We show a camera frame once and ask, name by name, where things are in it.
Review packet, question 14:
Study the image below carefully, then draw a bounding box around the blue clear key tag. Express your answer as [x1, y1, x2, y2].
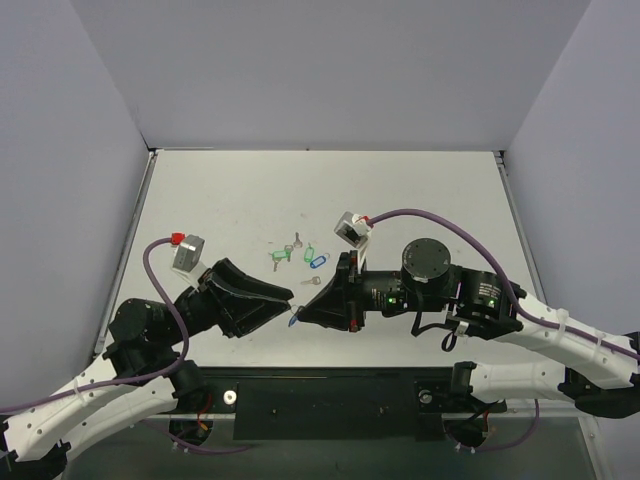
[309, 253, 330, 269]

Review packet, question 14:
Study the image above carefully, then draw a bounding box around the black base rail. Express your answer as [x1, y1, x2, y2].
[149, 367, 501, 444]

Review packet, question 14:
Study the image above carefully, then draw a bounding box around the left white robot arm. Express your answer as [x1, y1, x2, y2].
[1, 259, 293, 479]

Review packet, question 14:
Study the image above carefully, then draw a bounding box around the grey key by green tag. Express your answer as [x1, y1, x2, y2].
[284, 244, 294, 262]

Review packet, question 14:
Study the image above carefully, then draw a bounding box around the green key tag left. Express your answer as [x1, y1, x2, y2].
[271, 250, 291, 263]

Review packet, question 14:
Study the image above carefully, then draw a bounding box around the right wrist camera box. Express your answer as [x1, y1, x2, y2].
[334, 211, 372, 249]

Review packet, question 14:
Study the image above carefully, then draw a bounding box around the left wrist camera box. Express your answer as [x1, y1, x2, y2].
[172, 234, 205, 274]

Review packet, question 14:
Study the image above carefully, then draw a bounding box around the green key tag right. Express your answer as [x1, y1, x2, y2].
[303, 243, 315, 264]

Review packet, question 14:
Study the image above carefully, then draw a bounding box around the green key tag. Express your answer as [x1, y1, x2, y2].
[271, 250, 291, 263]
[303, 243, 315, 264]

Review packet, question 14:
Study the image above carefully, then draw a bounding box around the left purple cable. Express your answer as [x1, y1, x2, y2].
[0, 232, 191, 415]

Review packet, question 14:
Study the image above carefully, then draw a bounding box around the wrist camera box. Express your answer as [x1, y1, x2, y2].
[334, 211, 372, 249]
[172, 234, 205, 274]

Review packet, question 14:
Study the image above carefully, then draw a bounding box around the loose silver key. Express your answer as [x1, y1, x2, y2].
[300, 276, 321, 285]

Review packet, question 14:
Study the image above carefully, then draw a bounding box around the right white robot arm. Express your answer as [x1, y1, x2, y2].
[296, 238, 639, 419]

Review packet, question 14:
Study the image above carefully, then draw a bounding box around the grey key top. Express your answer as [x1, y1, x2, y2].
[293, 232, 303, 248]

